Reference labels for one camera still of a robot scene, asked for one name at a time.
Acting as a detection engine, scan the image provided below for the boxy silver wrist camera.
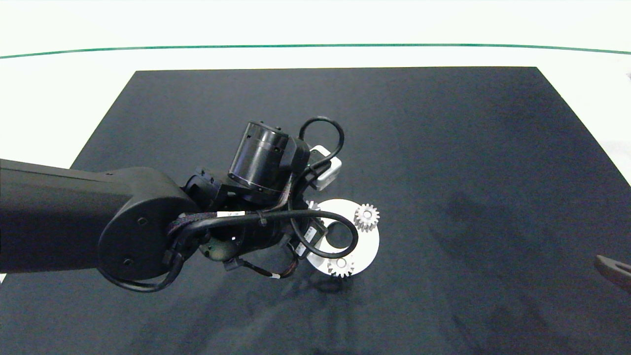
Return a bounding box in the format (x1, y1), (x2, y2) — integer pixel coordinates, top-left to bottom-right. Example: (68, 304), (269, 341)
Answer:
(309, 144), (343, 192)

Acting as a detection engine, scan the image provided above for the black cable under arm joint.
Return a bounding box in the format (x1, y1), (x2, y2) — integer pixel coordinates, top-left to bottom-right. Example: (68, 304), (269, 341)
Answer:
(98, 254), (186, 293)

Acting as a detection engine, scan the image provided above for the thin braided cable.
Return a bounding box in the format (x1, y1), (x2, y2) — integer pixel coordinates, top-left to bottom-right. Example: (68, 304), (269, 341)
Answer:
(224, 256), (302, 280)

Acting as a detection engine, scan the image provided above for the black cable loop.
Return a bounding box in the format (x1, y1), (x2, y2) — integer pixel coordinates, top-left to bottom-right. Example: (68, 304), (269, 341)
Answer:
(298, 116), (345, 171)

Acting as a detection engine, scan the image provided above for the dark rectangular mat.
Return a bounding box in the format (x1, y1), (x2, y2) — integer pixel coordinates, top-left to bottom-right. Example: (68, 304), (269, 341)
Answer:
(0, 66), (631, 355)

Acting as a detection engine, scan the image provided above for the round white pin plate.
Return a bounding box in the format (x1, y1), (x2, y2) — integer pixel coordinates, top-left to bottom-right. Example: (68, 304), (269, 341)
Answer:
(301, 199), (380, 283)

